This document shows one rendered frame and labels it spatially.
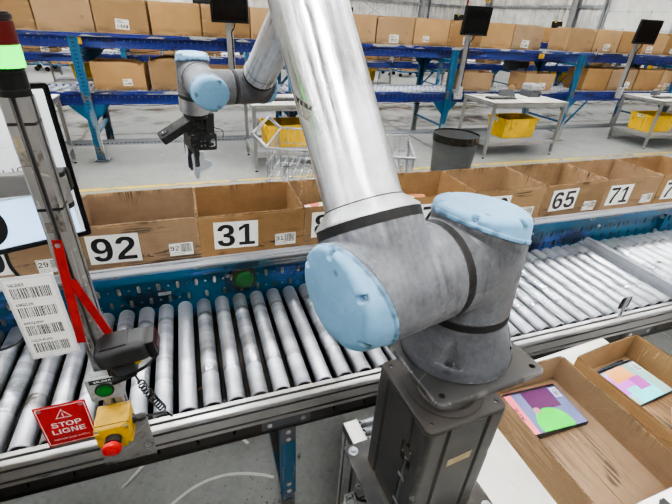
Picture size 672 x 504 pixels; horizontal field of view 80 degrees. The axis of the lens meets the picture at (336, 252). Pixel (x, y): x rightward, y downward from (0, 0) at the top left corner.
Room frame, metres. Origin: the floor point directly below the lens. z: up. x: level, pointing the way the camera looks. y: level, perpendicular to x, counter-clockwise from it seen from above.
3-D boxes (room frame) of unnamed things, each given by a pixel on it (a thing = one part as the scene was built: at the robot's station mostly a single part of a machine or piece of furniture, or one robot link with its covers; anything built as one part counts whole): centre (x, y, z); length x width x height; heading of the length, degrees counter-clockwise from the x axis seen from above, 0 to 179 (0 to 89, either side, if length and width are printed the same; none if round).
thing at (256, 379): (1.01, 0.28, 0.72); 0.52 x 0.05 x 0.05; 21
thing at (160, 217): (1.33, 0.73, 0.97); 0.39 x 0.29 x 0.17; 111
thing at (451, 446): (0.55, -0.22, 0.91); 0.26 x 0.26 x 0.33; 24
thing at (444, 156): (4.53, -1.25, 0.32); 0.50 x 0.50 x 0.64
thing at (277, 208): (1.46, 0.36, 0.96); 0.39 x 0.29 x 0.17; 111
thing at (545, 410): (0.75, -0.59, 0.78); 0.19 x 0.14 x 0.02; 108
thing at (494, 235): (0.55, -0.21, 1.37); 0.17 x 0.15 x 0.18; 124
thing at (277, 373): (1.03, 0.22, 0.72); 0.52 x 0.05 x 0.05; 21
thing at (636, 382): (0.87, -0.90, 0.78); 0.19 x 0.14 x 0.02; 115
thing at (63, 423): (0.59, 0.56, 0.85); 0.16 x 0.01 x 0.13; 111
